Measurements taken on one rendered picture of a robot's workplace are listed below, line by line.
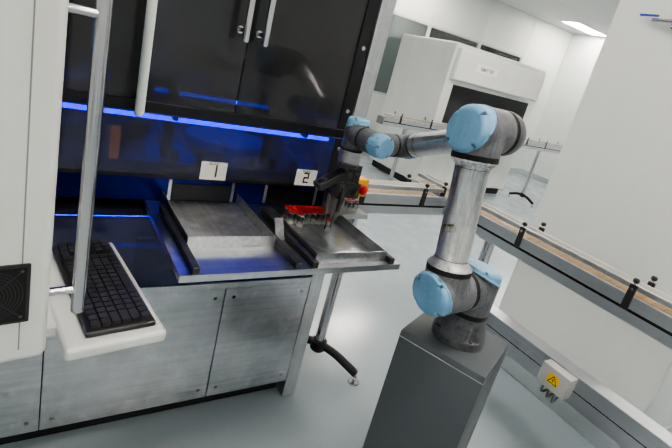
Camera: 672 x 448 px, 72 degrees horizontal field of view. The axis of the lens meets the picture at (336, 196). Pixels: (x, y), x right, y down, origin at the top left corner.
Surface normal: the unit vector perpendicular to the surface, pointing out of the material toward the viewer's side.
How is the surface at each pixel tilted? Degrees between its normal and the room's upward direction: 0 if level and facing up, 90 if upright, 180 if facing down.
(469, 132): 82
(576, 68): 90
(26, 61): 90
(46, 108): 90
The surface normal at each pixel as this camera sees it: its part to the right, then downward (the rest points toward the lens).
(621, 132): -0.83, -0.04
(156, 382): 0.50, 0.37
